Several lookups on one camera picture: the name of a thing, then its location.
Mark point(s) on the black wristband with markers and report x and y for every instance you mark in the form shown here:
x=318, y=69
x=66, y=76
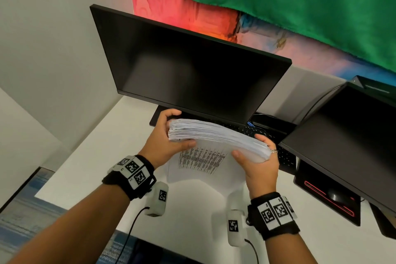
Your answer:
x=278, y=231
x=114, y=180

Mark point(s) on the black flat device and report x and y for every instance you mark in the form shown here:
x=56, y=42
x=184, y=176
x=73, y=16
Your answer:
x=383, y=222

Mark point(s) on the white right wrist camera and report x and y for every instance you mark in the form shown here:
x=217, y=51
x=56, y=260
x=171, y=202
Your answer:
x=236, y=239

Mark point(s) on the grey desk divider panel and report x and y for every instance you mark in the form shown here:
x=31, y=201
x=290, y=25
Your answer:
x=303, y=90

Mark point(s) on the black computer mouse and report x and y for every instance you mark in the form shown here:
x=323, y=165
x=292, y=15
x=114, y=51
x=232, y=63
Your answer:
x=337, y=196

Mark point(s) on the black computer monitor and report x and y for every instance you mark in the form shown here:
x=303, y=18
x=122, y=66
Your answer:
x=346, y=146
x=191, y=69

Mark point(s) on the person's right hand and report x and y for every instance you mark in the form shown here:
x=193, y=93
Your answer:
x=261, y=175

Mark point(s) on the dark grey box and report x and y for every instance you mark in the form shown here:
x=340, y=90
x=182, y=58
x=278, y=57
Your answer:
x=376, y=87

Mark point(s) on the black left wristband with markers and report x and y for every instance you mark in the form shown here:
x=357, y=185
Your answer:
x=114, y=180

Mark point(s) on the stack of white printed papers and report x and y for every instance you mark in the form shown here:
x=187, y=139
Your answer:
x=216, y=140

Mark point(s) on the person's right forearm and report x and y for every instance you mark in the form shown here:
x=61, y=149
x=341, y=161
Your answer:
x=287, y=251

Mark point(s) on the black mouse pad red trim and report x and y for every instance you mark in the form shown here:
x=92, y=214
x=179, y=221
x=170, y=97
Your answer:
x=306, y=177

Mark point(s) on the black red-striped monitor base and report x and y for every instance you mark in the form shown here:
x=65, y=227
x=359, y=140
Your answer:
x=154, y=116

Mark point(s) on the black keyboard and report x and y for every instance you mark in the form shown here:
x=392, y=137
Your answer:
x=286, y=161

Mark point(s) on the person's dark trousers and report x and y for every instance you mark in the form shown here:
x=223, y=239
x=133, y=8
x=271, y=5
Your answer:
x=154, y=256

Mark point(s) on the white table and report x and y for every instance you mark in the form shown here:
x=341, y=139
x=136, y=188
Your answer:
x=102, y=155

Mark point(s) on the person's left forearm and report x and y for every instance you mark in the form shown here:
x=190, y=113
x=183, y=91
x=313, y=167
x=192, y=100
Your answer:
x=71, y=229

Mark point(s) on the person's left hand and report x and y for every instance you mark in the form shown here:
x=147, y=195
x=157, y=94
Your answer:
x=154, y=149

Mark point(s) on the black right wristband with markers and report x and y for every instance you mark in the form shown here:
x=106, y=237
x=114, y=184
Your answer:
x=278, y=231

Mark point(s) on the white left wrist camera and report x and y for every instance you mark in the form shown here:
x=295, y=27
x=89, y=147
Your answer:
x=154, y=206

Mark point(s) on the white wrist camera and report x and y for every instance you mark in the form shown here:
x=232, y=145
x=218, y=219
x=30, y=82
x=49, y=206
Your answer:
x=236, y=239
x=154, y=206

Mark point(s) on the glossy black box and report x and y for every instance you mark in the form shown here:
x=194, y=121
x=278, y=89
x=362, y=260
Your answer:
x=275, y=124

